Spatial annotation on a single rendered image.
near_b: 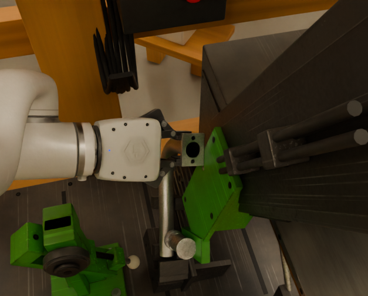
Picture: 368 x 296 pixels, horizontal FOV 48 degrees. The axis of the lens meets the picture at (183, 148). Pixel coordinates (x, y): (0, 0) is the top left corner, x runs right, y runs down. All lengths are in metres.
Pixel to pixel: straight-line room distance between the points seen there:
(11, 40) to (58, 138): 0.38
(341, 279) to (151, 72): 2.07
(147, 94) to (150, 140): 1.83
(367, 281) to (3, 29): 0.80
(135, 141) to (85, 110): 0.33
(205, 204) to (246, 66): 0.28
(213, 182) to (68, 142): 0.23
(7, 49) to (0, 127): 0.48
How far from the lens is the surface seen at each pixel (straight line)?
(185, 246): 0.75
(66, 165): 0.62
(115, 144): 0.64
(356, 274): 0.74
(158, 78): 2.57
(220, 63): 0.81
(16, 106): 0.52
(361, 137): 0.26
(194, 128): 1.17
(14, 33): 0.93
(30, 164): 0.61
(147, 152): 0.66
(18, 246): 0.76
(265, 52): 0.85
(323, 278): 0.72
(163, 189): 0.83
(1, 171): 0.46
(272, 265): 0.96
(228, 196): 0.62
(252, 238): 0.98
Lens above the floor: 1.78
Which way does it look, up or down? 53 degrees down
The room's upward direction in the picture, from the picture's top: straight up
